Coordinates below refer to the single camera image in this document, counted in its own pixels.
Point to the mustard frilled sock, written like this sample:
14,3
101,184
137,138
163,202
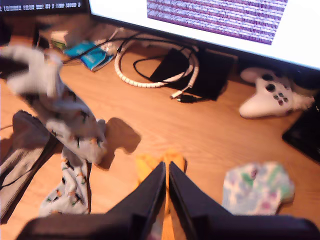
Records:
175,160

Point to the grey frilled-cuff sock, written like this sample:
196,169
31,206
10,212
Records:
27,135

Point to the pastel tie-dye sock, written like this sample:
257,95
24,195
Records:
257,190

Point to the blue flat object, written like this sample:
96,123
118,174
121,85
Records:
92,55

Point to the bright white computer monitor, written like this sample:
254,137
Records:
250,37

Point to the black wallet case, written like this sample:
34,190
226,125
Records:
305,135

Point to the pale toucan print sock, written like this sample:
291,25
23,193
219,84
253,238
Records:
67,112
70,192

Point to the small green box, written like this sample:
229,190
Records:
58,40

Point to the dark code computer monitor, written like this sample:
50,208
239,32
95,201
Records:
37,6

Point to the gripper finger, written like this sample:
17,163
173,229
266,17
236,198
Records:
140,215
200,215

